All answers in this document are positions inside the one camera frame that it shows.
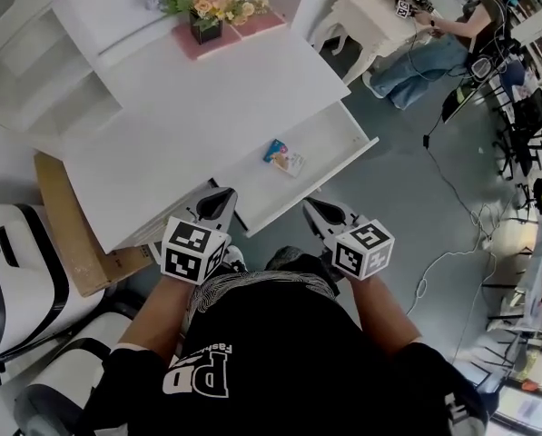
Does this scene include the black floor cable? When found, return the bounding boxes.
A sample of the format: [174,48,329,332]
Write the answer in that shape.
[422,106,480,226]

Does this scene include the person's patterned shorts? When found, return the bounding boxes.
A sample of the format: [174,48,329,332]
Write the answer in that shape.
[179,245,340,335]

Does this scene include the white and black robot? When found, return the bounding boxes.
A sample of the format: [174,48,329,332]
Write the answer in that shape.
[14,311,131,436]
[0,202,70,367]

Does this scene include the person's black printed t-shirt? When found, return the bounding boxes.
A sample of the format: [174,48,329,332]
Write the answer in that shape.
[82,268,489,436]

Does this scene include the black office chair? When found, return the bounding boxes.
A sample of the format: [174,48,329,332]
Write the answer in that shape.
[495,87,542,179]

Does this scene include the white floor cable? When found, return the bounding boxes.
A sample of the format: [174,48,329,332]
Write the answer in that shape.
[415,238,497,312]

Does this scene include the person's left shoe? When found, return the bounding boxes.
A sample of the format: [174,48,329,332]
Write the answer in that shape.
[220,244,249,274]

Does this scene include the brown cardboard box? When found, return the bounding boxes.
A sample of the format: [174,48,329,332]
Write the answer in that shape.
[33,151,156,299]

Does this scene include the small colourful packet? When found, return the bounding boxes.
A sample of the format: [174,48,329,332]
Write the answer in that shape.
[263,138,306,179]

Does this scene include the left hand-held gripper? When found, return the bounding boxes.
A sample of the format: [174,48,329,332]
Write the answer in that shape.
[160,187,239,285]

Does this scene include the person's right forearm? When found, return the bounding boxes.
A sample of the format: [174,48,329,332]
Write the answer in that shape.
[350,274,424,352]

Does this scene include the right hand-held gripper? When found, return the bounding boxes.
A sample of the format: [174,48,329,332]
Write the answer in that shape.
[302,199,395,285]

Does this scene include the white drawer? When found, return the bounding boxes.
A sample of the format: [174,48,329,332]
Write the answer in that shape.
[206,99,380,239]

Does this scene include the flowers in black pot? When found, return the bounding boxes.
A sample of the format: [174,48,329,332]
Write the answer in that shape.
[150,0,271,47]

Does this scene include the blue chair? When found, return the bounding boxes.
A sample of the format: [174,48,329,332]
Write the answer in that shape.
[501,56,539,99]

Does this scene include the white desk with shelves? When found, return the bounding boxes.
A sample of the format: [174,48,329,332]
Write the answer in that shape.
[0,0,353,253]

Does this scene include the person's left forearm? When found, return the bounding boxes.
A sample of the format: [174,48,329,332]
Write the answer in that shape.
[115,274,199,358]

